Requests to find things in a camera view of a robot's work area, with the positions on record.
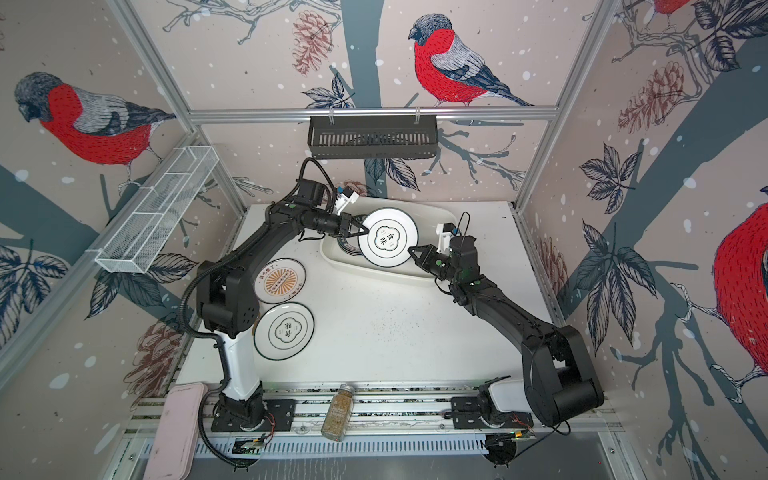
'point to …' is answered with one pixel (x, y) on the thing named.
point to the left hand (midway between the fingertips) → (365, 231)
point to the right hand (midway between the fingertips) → (406, 252)
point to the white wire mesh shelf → (155, 212)
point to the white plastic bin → (427, 216)
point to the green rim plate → (350, 245)
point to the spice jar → (338, 415)
